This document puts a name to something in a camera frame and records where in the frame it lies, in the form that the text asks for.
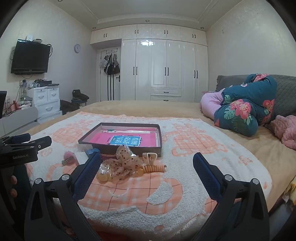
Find person's left hand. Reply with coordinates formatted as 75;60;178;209
9;175;18;196

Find white drawer cabinet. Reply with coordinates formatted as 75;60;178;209
27;86;63;124

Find maroon hair comb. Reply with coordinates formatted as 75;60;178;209
100;153;119;161

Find dotted sheer beige scrunchie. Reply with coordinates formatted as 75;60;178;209
107;144;142;183

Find dark clothes pile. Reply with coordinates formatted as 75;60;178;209
60;100;81;114

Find pink hair accessory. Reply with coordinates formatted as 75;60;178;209
61;151;77;166

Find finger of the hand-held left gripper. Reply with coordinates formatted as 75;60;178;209
5;136;52;151
0;133;31;145

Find clear plastic packet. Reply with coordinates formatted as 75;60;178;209
74;152;89;165

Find teal booklet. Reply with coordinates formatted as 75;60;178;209
109;135;142;147

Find bed with tan bedspread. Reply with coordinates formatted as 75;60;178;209
0;100;296;214

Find black monitor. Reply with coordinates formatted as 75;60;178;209
0;91;7;119

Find small blue box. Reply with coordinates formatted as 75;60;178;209
85;148;101;158

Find teal floral quilt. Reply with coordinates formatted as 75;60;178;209
214;74;277;137

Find pink quilt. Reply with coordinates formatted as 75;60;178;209
200;91;224;120

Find brown cardboard box pink lining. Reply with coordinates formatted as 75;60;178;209
78;122;162;156

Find hanging bags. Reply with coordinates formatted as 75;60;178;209
100;53;121;75

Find orange spiral hair tie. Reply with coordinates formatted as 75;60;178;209
136;164;167;173

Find white wardrobe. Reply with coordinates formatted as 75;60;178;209
90;24;208;103

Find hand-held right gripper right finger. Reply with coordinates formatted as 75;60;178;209
193;152;270;241

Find black wall television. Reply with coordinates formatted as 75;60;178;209
10;39;51;75

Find white door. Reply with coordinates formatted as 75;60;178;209
97;47;122;102

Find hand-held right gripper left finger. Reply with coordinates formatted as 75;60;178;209
24;152;102;241

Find amber bangles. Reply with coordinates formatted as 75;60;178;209
97;163;116;183

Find pink fluffy blanket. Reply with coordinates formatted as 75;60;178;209
270;115;296;150

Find peach hair claw clip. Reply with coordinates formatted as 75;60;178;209
142;152;158;165

